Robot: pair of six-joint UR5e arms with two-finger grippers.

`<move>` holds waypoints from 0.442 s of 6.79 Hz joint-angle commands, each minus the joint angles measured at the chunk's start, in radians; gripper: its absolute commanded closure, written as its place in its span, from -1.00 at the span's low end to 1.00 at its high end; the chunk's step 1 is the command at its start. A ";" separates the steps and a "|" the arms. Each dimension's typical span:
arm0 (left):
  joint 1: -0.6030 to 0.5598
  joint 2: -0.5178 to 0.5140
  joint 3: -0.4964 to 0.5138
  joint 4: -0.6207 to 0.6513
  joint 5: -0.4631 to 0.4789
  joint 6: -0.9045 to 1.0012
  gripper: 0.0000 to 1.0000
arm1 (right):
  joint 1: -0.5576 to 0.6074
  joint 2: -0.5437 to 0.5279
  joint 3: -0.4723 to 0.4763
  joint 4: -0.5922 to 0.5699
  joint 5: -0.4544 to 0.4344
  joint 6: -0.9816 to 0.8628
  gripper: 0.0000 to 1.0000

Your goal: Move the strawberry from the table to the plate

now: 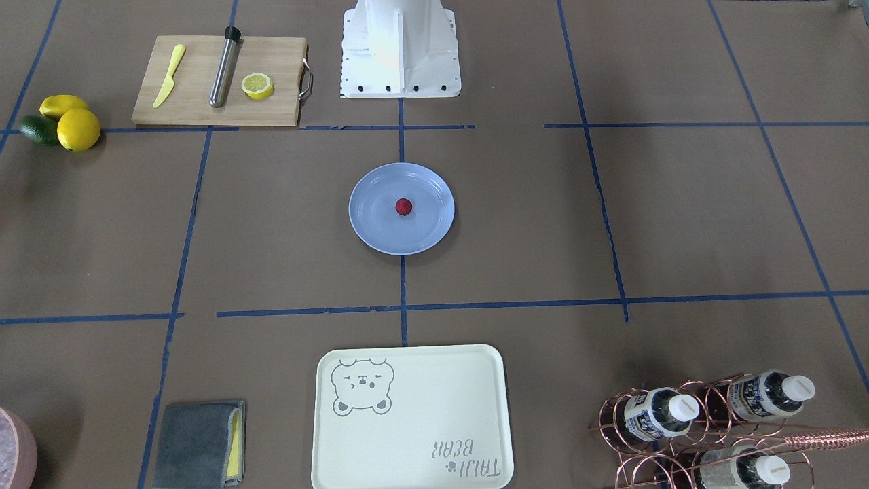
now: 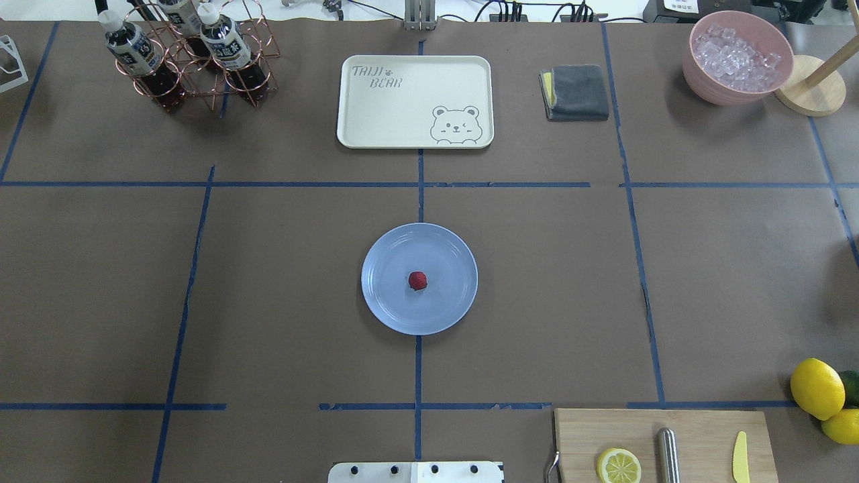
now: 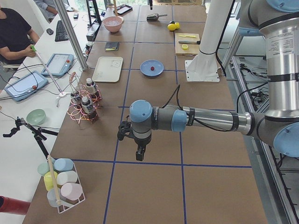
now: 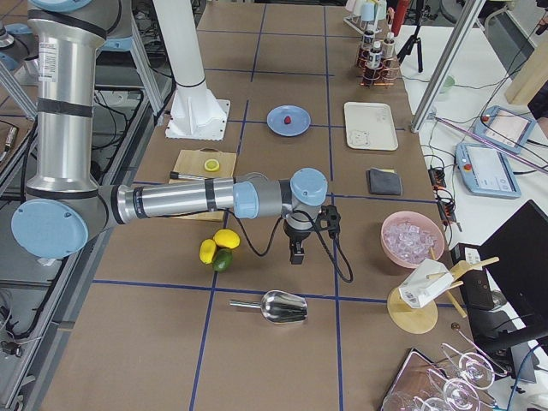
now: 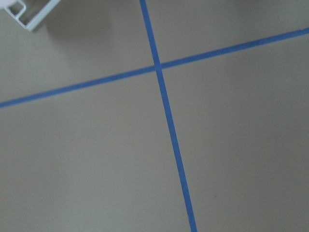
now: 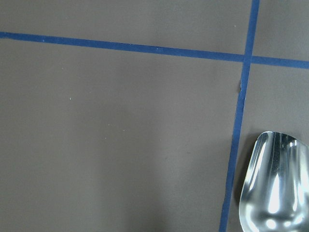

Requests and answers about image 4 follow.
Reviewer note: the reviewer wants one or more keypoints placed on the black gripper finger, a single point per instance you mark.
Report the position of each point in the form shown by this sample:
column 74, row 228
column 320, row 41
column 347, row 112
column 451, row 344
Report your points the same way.
column 296, row 258

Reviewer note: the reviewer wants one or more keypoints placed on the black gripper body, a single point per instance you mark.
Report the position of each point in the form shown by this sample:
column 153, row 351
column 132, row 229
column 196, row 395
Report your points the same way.
column 296, row 236

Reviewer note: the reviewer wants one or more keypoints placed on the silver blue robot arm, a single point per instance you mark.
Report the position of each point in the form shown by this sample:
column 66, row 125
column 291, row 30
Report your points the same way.
column 65, row 207

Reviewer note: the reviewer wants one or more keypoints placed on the blue plate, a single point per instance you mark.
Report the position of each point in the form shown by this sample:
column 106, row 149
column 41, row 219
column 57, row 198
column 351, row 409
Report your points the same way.
column 301, row 120

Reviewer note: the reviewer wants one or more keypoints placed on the steel ice scoop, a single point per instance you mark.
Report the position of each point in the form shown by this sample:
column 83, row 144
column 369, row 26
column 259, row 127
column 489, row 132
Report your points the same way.
column 278, row 307

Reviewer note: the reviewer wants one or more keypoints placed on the yellow lemon round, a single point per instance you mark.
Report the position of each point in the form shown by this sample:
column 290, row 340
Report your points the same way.
column 227, row 238

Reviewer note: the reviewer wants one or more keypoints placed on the green avocado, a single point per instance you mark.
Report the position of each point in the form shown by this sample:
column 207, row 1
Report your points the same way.
column 222, row 260

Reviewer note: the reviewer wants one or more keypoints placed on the yellow lemon upper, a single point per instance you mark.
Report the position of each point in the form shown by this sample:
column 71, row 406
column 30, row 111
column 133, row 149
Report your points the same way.
column 208, row 249

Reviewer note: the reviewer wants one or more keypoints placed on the grey folded cloth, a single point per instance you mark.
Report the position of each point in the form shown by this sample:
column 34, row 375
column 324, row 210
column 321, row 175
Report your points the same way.
column 383, row 182

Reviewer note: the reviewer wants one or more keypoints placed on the lemon half slice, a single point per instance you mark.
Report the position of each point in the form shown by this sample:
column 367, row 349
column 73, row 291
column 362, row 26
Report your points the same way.
column 211, row 165

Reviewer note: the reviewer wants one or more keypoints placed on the pink ice bowl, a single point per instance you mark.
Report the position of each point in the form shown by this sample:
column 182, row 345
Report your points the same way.
column 408, row 238

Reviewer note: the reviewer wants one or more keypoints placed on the wooden cutting board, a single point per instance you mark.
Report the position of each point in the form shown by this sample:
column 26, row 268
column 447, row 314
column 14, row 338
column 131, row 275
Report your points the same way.
column 191, row 162

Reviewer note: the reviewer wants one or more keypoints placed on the wooden stand with carton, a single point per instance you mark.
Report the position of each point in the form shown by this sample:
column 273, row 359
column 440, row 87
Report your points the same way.
column 412, row 305

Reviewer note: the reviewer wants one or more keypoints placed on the cream bear tray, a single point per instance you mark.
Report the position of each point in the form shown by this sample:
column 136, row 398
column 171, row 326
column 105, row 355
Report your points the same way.
column 369, row 126

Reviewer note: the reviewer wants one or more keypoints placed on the steel muddler black tip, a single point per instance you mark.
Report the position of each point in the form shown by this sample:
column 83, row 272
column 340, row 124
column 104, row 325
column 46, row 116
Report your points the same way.
column 174, row 175

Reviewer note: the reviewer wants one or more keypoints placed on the tea bottle front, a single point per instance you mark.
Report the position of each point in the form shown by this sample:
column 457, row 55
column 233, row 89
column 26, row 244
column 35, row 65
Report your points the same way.
column 374, row 57

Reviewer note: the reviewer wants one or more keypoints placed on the tea bottle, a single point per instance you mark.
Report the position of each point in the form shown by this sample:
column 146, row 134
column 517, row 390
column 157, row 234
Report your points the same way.
column 366, row 45
column 388, row 46
column 374, row 57

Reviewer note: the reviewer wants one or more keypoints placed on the blue teach pendant near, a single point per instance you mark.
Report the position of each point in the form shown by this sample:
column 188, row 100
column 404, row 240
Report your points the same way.
column 486, row 172

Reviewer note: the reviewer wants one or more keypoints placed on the blue teach pendant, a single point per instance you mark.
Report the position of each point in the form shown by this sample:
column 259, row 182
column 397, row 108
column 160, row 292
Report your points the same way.
column 486, row 172
column 504, row 128

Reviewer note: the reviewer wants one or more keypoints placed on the tea bottle right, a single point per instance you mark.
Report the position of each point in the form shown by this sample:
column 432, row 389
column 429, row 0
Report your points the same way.
column 388, row 46

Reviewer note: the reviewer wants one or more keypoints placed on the tea bottle left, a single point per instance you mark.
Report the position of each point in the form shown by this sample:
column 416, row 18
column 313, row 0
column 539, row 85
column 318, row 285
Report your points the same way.
column 366, row 45

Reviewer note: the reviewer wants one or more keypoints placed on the wine glass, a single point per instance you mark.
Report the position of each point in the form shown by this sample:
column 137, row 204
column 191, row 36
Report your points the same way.
column 474, row 367

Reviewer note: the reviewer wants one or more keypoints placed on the green small bowl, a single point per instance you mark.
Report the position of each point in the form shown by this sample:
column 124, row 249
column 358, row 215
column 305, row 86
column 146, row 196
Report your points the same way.
column 449, row 82

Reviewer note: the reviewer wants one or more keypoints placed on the black monitor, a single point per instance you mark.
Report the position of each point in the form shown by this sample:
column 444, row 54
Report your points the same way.
column 521, row 275

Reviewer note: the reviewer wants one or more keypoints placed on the blue teach pendant far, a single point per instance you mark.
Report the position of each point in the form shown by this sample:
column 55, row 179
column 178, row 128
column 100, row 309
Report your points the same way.
column 504, row 128

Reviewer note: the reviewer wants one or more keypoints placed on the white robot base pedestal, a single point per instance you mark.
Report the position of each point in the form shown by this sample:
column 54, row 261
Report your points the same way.
column 195, row 113

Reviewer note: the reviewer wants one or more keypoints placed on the copper wire bottle rack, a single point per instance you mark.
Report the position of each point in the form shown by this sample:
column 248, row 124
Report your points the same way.
column 385, row 76

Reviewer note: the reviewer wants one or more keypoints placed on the white wire cup basket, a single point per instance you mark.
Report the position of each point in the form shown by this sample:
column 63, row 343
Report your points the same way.
column 365, row 14

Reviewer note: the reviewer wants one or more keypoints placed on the black camera tripod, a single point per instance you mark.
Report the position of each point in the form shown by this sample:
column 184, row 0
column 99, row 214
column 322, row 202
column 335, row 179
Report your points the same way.
column 414, row 40

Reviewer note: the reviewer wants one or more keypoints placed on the aluminium frame post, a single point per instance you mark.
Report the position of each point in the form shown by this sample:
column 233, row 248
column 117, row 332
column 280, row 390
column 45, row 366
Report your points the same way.
column 465, row 23

